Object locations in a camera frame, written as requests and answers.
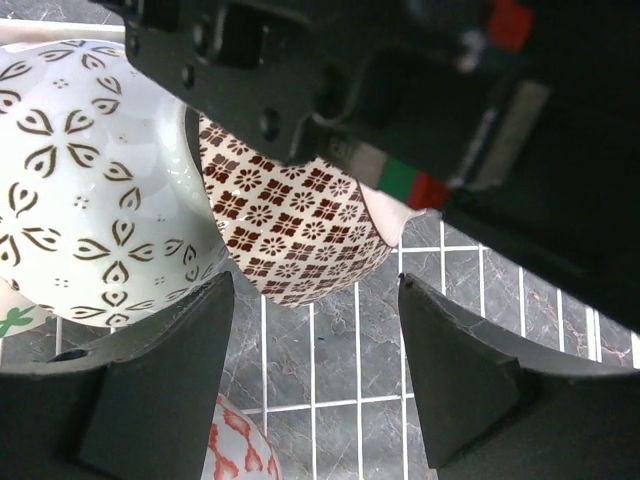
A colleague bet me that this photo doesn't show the maroon tile pattern bowl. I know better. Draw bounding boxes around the maroon tile pattern bowl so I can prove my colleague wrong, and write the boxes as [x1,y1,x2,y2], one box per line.
[199,117,419,307]

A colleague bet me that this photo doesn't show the white bowl red lattice pattern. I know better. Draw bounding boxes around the white bowl red lattice pattern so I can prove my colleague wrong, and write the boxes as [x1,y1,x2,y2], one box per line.
[201,394,283,480]

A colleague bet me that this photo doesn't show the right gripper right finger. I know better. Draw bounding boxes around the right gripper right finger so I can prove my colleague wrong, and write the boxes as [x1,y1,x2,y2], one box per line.
[398,274,639,479]

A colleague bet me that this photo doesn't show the white bowl orange flower pattern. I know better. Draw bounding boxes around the white bowl orange flower pattern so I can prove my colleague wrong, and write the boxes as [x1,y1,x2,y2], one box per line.
[0,280,56,339]

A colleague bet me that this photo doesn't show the white bowl teal floral pattern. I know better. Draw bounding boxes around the white bowl teal floral pattern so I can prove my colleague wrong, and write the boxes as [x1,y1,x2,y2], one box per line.
[1,39,226,328]

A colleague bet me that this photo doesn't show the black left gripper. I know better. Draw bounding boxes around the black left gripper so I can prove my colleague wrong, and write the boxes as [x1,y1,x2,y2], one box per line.
[107,1,639,330]

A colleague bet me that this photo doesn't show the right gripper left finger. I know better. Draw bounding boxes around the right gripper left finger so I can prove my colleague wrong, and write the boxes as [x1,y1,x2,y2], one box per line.
[1,272,235,479]

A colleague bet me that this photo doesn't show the white wire dish rack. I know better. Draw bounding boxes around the white wire dish rack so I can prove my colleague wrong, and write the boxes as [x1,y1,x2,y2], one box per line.
[0,17,640,480]

